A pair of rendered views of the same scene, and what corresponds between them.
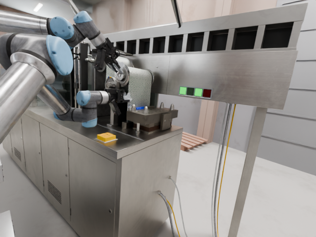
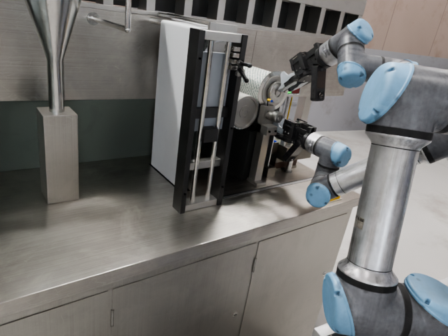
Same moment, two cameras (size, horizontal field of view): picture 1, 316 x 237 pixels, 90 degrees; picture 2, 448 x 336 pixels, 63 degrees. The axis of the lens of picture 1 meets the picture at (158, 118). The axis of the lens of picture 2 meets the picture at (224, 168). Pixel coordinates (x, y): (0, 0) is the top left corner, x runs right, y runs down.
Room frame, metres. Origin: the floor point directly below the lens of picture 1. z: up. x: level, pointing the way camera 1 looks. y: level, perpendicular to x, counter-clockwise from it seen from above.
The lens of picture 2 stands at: (0.84, 1.60, 1.49)
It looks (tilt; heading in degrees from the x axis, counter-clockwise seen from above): 23 degrees down; 286
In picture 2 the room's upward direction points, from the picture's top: 9 degrees clockwise
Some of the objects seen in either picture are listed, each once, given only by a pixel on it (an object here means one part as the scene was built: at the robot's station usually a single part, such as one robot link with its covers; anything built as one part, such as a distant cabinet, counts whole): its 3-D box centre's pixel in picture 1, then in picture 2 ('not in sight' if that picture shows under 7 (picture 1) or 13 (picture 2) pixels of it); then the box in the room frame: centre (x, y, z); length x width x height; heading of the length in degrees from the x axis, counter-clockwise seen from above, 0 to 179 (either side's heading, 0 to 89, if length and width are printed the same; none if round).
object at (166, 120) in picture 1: (166, 121); not in sight; (1.08, -0.06, 0.97); 0.10 x 0.03 x 0.11; 145
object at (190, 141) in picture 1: (176, 137); not in sight; (3.47, -0.47, 0.05); 1.21 x 0.83 x 0.11; 44
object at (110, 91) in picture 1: (114, 96); (299, 134); (0.96, 0.28, 1.12); 0.12 x 0.08 x 0.09; 145
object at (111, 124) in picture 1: (113, 104); (263, 146); (1.07, 0.32, 1.05); 0.06 x 0.05 x 0.31; 145
